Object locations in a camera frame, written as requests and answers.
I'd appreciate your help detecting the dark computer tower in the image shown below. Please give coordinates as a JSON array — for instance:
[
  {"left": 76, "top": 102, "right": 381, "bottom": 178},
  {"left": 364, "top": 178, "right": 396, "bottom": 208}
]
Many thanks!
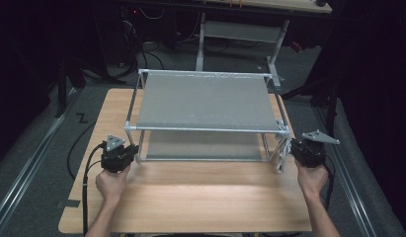
[{"left": 93, "top": 4, "right": 142, "bottom": 67}]

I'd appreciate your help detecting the thin black floor cable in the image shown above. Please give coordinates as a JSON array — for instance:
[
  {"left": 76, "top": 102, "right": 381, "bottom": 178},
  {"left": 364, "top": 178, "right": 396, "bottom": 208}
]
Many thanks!
[{"left": 66, "top": 121, "right": 96, "bottom": 181}]

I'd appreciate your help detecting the person's right hand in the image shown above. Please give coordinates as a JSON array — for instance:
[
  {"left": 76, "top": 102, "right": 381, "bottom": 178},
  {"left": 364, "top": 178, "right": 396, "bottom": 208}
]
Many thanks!
[{"left": 294, "top": 163, "right": 330, "bottom": 200}]

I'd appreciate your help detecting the hand-held gripper black cable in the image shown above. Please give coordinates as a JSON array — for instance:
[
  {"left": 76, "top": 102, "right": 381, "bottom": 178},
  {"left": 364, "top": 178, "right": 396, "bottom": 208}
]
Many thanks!
[
  {"left": 322, "top": 157, "right": 337, "bottom": 211},
  {"left": 81, "top": 142, "right": 108, "bottom": 236}
]

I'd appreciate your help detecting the left hand-held gripper black cable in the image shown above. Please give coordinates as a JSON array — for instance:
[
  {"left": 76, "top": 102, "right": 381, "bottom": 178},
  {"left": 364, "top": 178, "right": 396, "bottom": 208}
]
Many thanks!
[{"left": 81, "top": 142, "right": 108, "bottom": 236}]

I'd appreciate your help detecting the dark metal stand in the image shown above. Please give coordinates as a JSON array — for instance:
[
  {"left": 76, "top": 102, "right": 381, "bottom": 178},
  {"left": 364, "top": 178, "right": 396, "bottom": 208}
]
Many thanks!
[
  {"left": 283, "top": 63, "right": 340, "bottom": 139},
  {"left": 54, "top": 53, "right": 88, "bottom": 119}
]

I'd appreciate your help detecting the metal floor rail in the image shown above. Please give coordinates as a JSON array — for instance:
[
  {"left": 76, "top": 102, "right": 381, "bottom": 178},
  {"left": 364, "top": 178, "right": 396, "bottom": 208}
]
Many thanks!
[
  {"left": 313, "top": 107, "right": 377, "bottom": 237},
  {"left": 0, "top": 88, "right": 80, "bottom": 228}
]

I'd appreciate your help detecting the grey tape piece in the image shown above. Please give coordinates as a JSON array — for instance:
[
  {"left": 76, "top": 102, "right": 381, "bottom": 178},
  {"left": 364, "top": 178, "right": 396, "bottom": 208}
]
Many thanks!
[{"left": 56, "top": 198, "right": 81, "bottom": 209}]

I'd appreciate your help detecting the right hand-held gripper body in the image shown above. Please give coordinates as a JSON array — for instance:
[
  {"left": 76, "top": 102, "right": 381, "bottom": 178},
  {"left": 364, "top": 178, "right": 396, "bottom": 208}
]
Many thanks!
[{"left": 290, "top": 129, "right": 341, "bottom": 168}]

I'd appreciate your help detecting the right hand-held gripper black cable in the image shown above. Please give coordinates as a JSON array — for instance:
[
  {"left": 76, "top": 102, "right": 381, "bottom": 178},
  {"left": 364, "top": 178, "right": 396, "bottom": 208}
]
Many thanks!
[{"left": 322, "top": 157, "right": 337, "bottom": 211}]

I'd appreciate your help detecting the person's left hand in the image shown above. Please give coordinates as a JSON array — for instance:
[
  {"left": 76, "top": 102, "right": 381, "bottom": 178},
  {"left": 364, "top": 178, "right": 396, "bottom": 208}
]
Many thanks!
[{"left": 95, "top": 164, "right": 131, "bottom": 205}]

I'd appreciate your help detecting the black cable bundle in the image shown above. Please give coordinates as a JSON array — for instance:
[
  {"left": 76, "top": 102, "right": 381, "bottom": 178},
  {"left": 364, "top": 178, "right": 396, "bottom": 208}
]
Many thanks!
[{"left": 121, "top": 19, "right": 165, "bottom": 89}]

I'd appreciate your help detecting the desk with white legs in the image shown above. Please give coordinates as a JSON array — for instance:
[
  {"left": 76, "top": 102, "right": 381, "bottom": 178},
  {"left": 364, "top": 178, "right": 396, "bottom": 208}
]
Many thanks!
[{"left": 195, "top": 0, "right": 333, "bottom": 88}]

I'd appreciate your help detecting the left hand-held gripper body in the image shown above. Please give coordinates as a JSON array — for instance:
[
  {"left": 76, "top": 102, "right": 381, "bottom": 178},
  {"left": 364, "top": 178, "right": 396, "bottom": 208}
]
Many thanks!
[{"left": 101, "top": 134, "right": 129, "bottom": 174}]

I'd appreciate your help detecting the silver metal shelf rack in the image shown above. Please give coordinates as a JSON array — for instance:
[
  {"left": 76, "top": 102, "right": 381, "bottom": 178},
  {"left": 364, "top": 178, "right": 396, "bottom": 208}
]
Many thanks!
[{"left": 123, "top": 68, "right": 293, "bottom": 166}]

